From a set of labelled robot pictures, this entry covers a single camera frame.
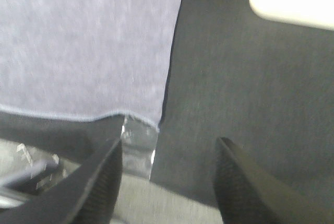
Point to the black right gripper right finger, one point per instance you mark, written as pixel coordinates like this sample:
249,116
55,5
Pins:
246,193

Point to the black mat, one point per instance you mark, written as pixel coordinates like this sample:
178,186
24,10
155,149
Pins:
266,86

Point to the right clear tape strip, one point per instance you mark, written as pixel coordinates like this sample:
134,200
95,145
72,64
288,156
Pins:
139,142

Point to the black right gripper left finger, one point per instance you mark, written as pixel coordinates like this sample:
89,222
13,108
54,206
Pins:
88,195

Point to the grey-purple towel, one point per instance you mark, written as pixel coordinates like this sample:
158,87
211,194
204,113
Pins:
83,60

